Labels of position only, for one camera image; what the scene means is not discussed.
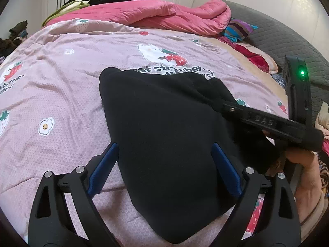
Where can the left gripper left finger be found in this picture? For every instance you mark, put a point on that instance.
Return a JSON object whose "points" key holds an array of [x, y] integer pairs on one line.
{"points": [[50, 223]]}

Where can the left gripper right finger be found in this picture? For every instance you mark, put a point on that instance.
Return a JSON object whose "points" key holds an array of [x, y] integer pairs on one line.
{"points": [[278, 222]]}

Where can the striped colourful pillow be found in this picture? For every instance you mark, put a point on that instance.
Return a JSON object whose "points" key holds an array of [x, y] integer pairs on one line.
{"points": [[237, 30]]}

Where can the beige bed sheet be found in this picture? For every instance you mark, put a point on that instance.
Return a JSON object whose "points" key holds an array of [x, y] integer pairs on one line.
{"points": [[264, 77]]}

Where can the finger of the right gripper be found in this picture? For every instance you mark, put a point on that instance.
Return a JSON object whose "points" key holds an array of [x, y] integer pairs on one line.
{"points": [[274, 126]]}

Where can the pink strawberry bed sheet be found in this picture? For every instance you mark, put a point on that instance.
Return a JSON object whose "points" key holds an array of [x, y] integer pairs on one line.
{"points": [[51, 110]]}

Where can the grey quilted headboard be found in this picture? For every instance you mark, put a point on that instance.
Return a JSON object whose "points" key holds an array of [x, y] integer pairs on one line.
{"points": [[278, 40]]}

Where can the pink quilt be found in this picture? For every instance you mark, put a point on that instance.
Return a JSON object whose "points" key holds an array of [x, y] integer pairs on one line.
{"points": [[210, 19]]}

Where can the black IKISS sweater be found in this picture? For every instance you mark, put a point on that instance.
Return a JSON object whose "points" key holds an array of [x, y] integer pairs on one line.
{"points": [[165, 127]]}

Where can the dark clothes pile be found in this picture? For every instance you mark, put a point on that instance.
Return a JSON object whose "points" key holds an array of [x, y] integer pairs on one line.
{"points": [[17, 35]]}

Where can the right hand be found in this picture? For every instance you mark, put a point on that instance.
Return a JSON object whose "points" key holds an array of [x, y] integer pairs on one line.
{"points": [[309, 189]]}

